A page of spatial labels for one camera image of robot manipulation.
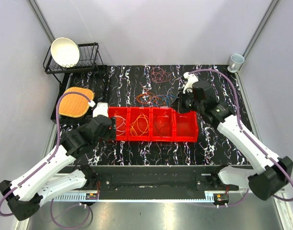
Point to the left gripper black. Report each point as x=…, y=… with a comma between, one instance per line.
x=111, y=135

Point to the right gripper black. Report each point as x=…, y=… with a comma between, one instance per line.
x=181, y=97

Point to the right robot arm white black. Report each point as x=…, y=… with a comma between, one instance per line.
x=269, y=172

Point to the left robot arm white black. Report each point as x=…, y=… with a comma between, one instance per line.
x=26, y=194

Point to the orange woven pad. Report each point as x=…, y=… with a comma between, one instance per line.
x=77, y=103

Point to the black marbled mat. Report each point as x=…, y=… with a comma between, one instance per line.
x=158, y=85

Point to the black tray under pad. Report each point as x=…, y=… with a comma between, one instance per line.
x=89, y=80

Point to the pale blue mug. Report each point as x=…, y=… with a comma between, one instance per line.
x=235, y=62

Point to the white bowl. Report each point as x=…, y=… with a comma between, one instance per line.
x=65, y=52

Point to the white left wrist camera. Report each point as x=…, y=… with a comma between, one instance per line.
x=99, y=108

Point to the black wire dish rack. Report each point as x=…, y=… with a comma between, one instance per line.
x=89, y=60

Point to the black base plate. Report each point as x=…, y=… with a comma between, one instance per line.
x=179, y=183

